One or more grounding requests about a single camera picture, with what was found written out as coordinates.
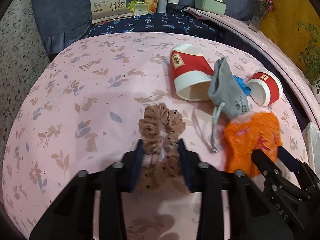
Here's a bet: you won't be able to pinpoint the brown dotted scrunchie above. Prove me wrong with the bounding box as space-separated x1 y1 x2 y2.
138 103 186 192

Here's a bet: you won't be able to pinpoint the orange plastic wrapper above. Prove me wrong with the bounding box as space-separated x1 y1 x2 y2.
223 112 282 178

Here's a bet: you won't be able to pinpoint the red paper cup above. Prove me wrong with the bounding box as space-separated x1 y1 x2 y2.
170 43 214 102
246 69 283 107

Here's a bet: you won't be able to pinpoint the grey drawstring pouch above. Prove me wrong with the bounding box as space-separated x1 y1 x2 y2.
208 57 249 153

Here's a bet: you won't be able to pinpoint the blue wrapper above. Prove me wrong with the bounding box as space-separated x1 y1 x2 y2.
233 75 252 96

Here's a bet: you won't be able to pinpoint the white lined trash bin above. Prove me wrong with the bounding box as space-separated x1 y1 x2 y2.
302 122 319 170

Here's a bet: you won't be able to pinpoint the pink rabbit print tablecloth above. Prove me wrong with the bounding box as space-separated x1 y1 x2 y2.
1 31 309 240

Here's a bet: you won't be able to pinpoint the green potted plant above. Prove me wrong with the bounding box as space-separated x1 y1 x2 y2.
297 21 319 94

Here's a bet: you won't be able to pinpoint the pink bird print tablecloth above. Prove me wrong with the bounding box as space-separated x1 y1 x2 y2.
183 7 319 126

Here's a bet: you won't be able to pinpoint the navy floral tablecloth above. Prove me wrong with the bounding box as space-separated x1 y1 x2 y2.
88 11 224 42

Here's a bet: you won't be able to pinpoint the yellow backdrop cloth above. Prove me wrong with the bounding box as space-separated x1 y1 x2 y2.
259 0 319 72

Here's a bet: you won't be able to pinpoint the small green white box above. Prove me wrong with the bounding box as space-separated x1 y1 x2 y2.
126 0 149 16

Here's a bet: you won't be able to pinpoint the mint green tissue box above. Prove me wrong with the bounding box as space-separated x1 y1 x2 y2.
194 0 227 15

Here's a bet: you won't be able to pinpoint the glass vase pink flowers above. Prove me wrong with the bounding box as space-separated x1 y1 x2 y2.
249 0 275 33

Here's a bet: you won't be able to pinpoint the white open gift box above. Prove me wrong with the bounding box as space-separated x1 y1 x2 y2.
90 0 133 24

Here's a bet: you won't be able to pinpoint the orange print can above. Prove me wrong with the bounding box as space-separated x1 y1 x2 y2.
144 0 158 14

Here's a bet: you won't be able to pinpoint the tall white bottle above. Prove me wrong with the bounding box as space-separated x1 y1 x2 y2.
157 0 168 13

